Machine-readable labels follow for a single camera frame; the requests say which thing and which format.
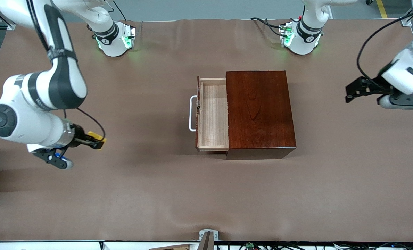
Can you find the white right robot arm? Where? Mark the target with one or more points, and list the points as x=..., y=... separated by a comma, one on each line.
x=64, y=80

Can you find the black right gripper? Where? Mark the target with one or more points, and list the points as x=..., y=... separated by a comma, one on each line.
x=78, y=136

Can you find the aluminium frame post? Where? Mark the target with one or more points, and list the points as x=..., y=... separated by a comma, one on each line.
x=8, y=24
x=405, y=21

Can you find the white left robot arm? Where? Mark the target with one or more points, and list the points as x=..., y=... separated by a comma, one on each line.
x=307, y=34

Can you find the yellow cube block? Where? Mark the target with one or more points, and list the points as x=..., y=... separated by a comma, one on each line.
x=91, y=133

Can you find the wooden drawer with dark front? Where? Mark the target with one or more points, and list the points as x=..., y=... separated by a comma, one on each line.
x=213, y=114

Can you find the brown table cover mat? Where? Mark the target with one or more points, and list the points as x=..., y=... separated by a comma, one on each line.
x=157, y=191

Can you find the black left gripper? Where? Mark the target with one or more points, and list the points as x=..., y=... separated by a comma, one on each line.
x=376, y=88

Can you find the dark brown wooden cabinet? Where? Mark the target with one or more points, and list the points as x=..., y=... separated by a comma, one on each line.
x=262, y=114

